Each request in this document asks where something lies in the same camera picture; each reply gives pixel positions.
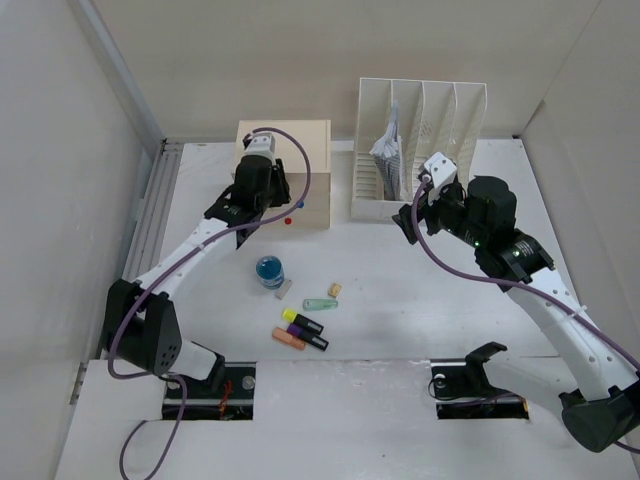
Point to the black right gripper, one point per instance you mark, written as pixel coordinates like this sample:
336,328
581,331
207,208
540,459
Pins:
428,208

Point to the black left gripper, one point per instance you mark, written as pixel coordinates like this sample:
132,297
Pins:
277,177

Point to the grey setup guide booklet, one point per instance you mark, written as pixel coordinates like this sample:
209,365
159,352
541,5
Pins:
388,157

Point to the cream wooden drawer cabinet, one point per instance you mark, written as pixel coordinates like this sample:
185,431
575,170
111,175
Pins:
315,137

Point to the blue ink bottle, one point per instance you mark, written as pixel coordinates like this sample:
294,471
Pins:
269,271

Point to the small tan eraser block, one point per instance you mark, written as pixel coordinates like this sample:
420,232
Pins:
334,290

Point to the small grey metal block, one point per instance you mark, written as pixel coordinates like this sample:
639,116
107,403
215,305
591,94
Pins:
283,289

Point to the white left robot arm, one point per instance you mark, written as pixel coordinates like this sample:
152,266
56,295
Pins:
141,320

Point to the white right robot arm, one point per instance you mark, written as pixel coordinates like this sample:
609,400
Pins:
599,403

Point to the white plastic file organizer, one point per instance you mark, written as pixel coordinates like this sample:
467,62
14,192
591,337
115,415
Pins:
433,117

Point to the green transparent highlighter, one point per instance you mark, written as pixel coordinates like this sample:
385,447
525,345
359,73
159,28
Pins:
320,304

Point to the yellow capped black highlighter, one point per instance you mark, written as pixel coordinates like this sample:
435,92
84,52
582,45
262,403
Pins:
294,318

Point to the purple capped black highlighter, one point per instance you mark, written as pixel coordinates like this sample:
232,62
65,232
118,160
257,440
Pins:
308,337

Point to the orange highlighter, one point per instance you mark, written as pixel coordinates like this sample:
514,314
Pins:
288,339

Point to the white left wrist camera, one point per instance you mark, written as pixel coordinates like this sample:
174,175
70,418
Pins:
260,144

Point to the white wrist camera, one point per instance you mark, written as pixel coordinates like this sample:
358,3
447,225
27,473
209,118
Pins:
260,144
439,169

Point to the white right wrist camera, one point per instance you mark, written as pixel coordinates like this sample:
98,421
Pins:
439,169

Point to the aluminium frame rail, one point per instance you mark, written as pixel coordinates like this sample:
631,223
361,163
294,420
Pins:
146,217

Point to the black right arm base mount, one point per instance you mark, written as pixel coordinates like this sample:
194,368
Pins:
462,391

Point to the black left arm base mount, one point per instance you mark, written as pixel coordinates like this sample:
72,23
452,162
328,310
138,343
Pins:
232,398

